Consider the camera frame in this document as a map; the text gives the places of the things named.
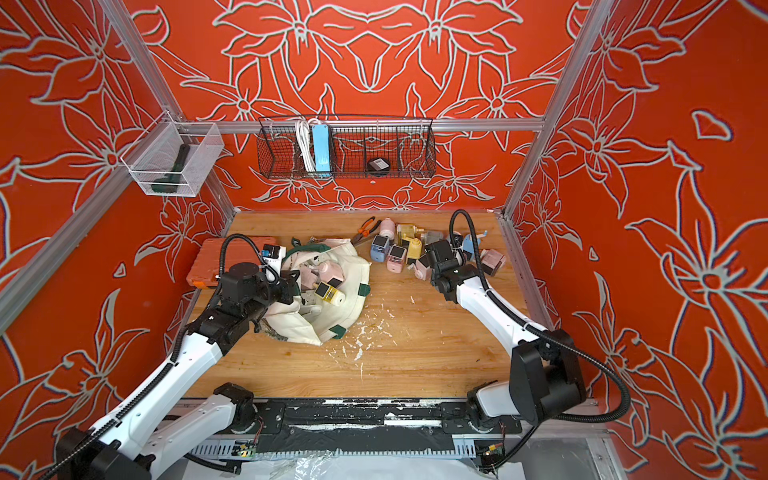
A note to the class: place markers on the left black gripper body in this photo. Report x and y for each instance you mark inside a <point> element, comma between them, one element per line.
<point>282,293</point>

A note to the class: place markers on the blue crank pencil sharpener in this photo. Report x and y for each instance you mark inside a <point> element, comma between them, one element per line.
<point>468,246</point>

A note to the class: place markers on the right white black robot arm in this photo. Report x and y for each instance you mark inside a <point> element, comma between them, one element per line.
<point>545,378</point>

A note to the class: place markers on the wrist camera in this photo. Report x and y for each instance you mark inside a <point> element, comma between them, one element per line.
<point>274,255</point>
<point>442,256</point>

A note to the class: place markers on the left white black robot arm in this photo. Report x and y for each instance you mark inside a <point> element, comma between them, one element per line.
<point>131,441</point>

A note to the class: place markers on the orange handled pliers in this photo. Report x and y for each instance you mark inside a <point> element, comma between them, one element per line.
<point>367,228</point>

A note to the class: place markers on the grey clear pencil sharpener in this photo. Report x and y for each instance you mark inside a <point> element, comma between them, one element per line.
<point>431,237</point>

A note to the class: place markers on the clear acrylic wall bin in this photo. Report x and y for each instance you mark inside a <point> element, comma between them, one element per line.
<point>154,150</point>

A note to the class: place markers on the pink square pencil sharpener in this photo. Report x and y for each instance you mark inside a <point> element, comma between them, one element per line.
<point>331,273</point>

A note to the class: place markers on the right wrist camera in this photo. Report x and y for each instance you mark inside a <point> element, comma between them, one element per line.
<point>442,256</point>

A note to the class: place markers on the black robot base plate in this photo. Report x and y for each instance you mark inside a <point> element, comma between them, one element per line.
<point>288,428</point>

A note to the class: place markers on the yellow black square sharpener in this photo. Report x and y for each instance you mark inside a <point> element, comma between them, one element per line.
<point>329,294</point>

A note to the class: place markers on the blue grey square sharpener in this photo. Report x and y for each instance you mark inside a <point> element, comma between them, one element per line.
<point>380,248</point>

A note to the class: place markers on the light blue box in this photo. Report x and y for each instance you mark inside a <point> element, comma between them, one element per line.
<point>322,143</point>

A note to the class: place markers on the pink black sharpener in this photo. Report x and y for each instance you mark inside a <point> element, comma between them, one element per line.
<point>492,261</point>

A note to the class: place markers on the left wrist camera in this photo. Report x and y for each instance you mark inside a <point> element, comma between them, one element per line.
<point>274,255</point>

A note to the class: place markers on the pink cube sharpener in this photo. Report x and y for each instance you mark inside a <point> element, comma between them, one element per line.
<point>422,269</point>

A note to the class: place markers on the black wire wall basket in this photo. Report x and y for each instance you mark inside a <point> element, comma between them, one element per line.
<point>285,146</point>

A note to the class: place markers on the yellow tall pencil sharpener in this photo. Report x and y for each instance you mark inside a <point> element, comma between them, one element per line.
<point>414,252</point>

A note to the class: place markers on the cream tote bag green handles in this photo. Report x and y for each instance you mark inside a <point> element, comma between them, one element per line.
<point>309,320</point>

